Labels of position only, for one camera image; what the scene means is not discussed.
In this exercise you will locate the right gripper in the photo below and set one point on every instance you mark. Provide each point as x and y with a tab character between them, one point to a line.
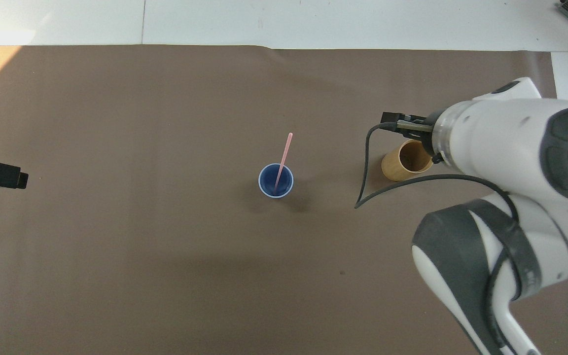
429	140

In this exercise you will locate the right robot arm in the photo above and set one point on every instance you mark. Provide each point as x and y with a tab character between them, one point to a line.
506	143

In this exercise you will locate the brown wooden cup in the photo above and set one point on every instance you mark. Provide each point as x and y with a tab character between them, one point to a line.
395	167

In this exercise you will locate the pink chopstick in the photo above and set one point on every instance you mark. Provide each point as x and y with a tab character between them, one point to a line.
286	150

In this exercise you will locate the blue plastic cup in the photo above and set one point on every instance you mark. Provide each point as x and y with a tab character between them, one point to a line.
266	180

